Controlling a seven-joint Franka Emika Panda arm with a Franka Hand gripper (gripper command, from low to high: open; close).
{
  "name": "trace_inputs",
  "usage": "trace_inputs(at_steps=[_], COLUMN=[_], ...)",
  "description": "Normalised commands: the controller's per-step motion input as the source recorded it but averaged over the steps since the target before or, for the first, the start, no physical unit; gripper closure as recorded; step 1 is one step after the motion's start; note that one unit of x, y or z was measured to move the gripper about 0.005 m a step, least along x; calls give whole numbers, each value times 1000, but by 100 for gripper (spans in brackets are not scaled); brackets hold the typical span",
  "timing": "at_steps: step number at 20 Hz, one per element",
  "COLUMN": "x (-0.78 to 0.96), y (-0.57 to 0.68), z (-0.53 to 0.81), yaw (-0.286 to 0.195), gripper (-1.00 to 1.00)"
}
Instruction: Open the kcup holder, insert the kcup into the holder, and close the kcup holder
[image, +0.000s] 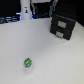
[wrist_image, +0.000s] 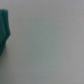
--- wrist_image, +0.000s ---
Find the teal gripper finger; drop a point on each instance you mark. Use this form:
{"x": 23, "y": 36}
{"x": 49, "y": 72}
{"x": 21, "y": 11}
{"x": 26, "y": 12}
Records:
{"x": 4, "y": 29}

